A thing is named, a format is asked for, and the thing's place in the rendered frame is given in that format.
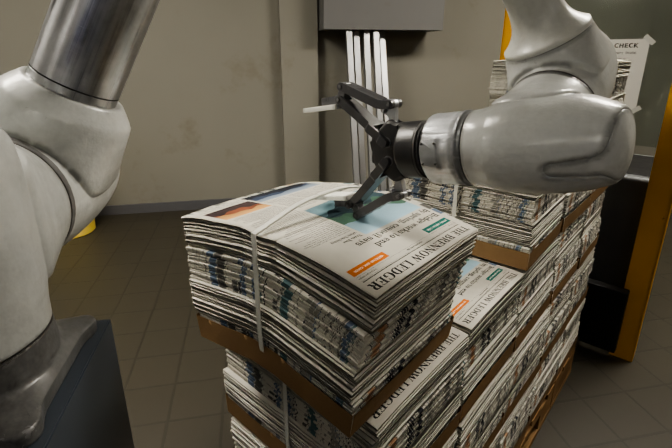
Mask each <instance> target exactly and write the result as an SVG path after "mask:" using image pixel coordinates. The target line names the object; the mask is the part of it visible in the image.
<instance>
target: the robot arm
mask: <svg viewBox="0 0 672 448"><path fill-rule="evenodd" d="M159 1H160V0H51V3H50V6H49V8H48V11H47V14H46V17H45V20H44V22H43V25H42V28H41V31H40V34H39V36H38V39H37V42H36V45H35V47H34V50H33V53H32V56H31V59H30V61H29V64H28V66H22V67H19V68H17V69H14V70H11V71H9V72H7V73H5V74H3V75H1V76H0V448H26V447H28V446H30V445H31V444H33V443H34V442H35V441H36V440H37V439H38V438H39V437H40V436H41V435H42V433H43V431H44V425H45V416H46V413H47V410H48V408H49V406H50V404H51V402H52V401H53V399H54V397H55V395H56V393H57V392H58V390H59V388H60V386H61V384H62V383H63V381H64V379H65V377H66V375H67V374H68V372H69V370H70V368H71V366H72V365H73V363H74V361H75V359H76V357H77V355H78V354H79V352H80V350H81V348H82V347H83V345H84V344H85V343H86V341H87V340H88V339H90V338H91V337H92V336H93V335H94V334H95V333H96V331H97V329H98V328H97V323H96V319H95V317H93V316H91V315H80V316H74V317H69V318H63V319H58V320H55V317H54V314H53V312H52V308H51V302H50V297H49V286H48V278H49V277H51V275H52V274H53V272H54V269H55V266H56V263H57V260H58V257H59V254H60V251H61V249H62V247H63V246H64V245H66V244H67V243H68V242H69V241H71V240H72V239H73V238H74V237H76V236H77V235H78V234H79V233H80V232H81V231H82V230H84V229H85V228H86V227H87V226H88V225H89V224H90V223H91V222H92V221H93V220H94V218H95V217H96V216H97V215H98V214H99V213H100V212H101V211H102V209H103V208H104V207H105V205H106V204H107V203H108V201H109V200H110V198H111V197H112V195H113V193H114V191H115V189H116V186H117V183H118V180H119V174H120V166H121V162H122V158H123V155H124V151H125V148H126V144H127V141H128V138H129V134H130V130H131V127H130V123H129V120H128V118H127V115H126V113H125V110H124V108H123V106H122V105H121V103H119V102H118V101H119V98H120V96H121V93H122V91H123V89H124V86H125V84H126V81H127V79H128V76H129V74H130V72H131V69H132V67H133V64H134V62H135V59H136V57H137V55H138V52H139V50H140V47H141V45H142V42H143V40H144V38H145V35H146V33H147V30H148V28H149V25H150V23H151V21H152V18H153V16H154V13H155V11H156V8H157V6H158V4H159ZM502 1H503V3H504V5H505V8H506V10H507V13H508V16H509V19H510V23H511V29H512V36H511V40H510V43H509V45H508V47H507V49H506V51H505V52H504V56H505V61H506V70H507V82H508V93H506V94H505V95H503V96H501V97H500V98H498V99H496V100H494V101H493V103H492V105H491V106H489V107H485V108H482V109H476V110H472V109H470V110H464V111H457V112H447V113H437V114H434V115H432V116H431V117H429V118H428V120H420V121H408V122H403V121H401V120H399V119H398V108H400V107H401V106H402V100H401V99H388V98H386V97H384V96H382V95H379V94H377V93H375V92H373V91H371V90H369V89H366V88H364V87H362V86H360V85H358V84H356V83H353V82H351V81H350V82H339V83H338V84H337V89H338V90H339V91H338V94H337V95H336V96H332V97H326V98H323V99H321V101H322V106H318V107H310V108H303V113H311V112H319V111H327V110H336V109H344V110H345V111H346V112H347V113H348V114H349V115H350V116H351V117H352V118H353V119H355V120H356V121H357V122H358V123H359V124H360V125H361V126H362V127H363V128H365V132H366V133H367V134H369V135H370V136H371V137H372V141H370V146H371V149H372V163H374V164H375V166H376V167H375V169H374V170H373V171H372V172H371V173H370V176H369V178H368V179H367V180H366V181H365V182H364V183H363V185H362V186H361V187H360V188H359V189H358V190H357V192H333V193H330V194H327V195H324V196H322V197H320V198H317V199H315V200H334V202H335V205H336V206H337V207H346V208H347V209H350V208H352V210H353V212H354V213H353V218H354V219H356V220H357V219H359V218H362V217H364V216H366V215H368V214H370V213H372V212H374V211H375V210H377V209H379V208H381V207H383V206H384V205H386V204H388V203H390V202H392V201H400V200H402V199H405V198H407V197H409V196H410V195H411V191H410V190H409V189H406V185H405V180H404V179H405V178H428V179H429V180H430V181H431V182H433V183H435V184H453V185H465V186H473V185H478V186H484V187H488V188H491V189H494V190H497V191H502V192H510V193H522V194H564V193H573V192H582V191H588V190H593V189H598V188H602V187H606V186H609V185H612V184H615V183H617V182H619V181H620V180H621V179H622V178H623V177H624V176H625V174H626V173H627V171H628V169H629V166H630V164H631V161H632V158H633V153H634V148H635V141H636V124H635V118H634V115H633V112H632V110H631V109H630V108H629V107H628V106H627V105H625V104H623V103H620V102H618V101H615V100H612V99H610V96H611V94H612V91H613V88H614V84H615V81H616V77H617V71H618V59H617V54H616V50H615V48H614V45H613V43H612V42H611V40H610V39H609V38H608V36H607V35H606V34H605V33H603V32H602V31H601V30H600V29H599V28H598V26H597V25H596V24H595V22H594V21H593V19H592V17H591V15H590V14H589V13H583V12H579V11H576V10H574V9H572V8H571V7H570V6H569V5H568V4H567V3H566V2H565V0H502ZM354 98H355V99H357V100H359V101H361V102H364V103H366V104H368V105H370V106H372V107H374V108H377V109H381V112H382V113H383V114H385V115H387V116H388V119H389V120H388V121H386V122H385V123H384V122H383V121H381V120H378V119H377V118H376V117H375V116H374V115H373V114H372V113H370V112H369V111H368V110H367V109H366V108H365V107H364V106H362V105H361V104H360V103H359V102H358V101H357V100H355V99H354ZM387 177H389V178H390V179H391V180H393V181H395V185H394V186H392V187H391V188H390V190H389V193H387V194H384V195H382V196H381V197H379V198H377V199H376V200H374V201H372V202H370V203H369V204H367V205H365V206H364V205H363V203H364V202H365V200H366V199H367V198H368V197H369V196H370V195H371V194H372V193H373V191H374V190H375V189H376V188H377V187H378V186H379V185H380V184H381V183H382V181H383V180H384V179H385V178H387Z"/></svg>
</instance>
